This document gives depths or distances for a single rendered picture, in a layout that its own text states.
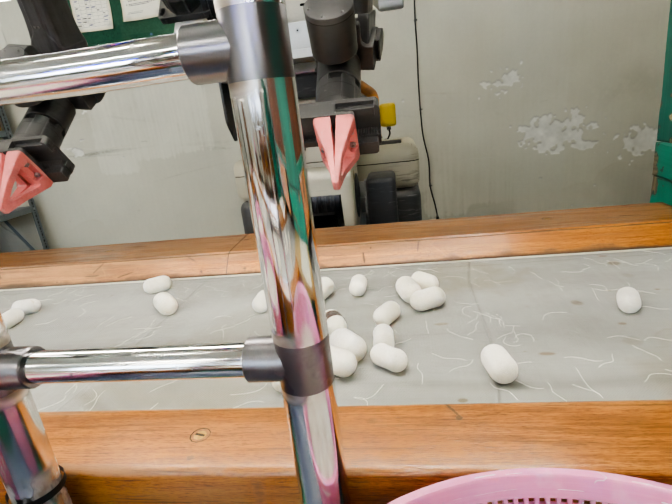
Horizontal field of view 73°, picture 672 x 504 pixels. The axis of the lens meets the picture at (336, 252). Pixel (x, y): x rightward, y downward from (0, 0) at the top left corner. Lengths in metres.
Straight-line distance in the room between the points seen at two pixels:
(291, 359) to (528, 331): 0.27
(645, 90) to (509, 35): 0.69
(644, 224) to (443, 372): 0.37
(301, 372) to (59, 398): 0.29
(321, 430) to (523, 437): 0.11
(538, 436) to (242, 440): 0.16
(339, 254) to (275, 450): 0.35
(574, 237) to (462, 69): 1.91
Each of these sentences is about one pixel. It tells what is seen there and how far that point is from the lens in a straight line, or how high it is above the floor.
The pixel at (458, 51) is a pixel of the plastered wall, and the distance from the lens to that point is 2.46.
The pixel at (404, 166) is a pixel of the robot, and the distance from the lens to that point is 1.29.
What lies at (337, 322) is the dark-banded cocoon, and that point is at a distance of 0.40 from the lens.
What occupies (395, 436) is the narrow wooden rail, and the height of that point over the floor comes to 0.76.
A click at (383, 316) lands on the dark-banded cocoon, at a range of 0.41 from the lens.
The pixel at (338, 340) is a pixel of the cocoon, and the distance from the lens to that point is 0.37.
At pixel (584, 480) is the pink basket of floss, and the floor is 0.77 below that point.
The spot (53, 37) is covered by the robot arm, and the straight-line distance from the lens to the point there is 0.83.
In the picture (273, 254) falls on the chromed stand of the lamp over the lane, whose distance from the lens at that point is 0.17.
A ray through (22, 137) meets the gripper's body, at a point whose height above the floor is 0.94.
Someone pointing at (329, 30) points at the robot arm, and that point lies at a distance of 0.56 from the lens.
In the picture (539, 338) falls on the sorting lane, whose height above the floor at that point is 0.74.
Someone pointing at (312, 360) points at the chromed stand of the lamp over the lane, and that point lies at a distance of 0.18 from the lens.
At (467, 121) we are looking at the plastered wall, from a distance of 2.46.
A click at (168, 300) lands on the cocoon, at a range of 0.52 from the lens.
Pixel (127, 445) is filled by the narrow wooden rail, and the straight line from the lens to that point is 0.31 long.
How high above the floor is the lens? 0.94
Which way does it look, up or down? 18 degrees down
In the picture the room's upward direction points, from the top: 7 degrees counter-clockwise
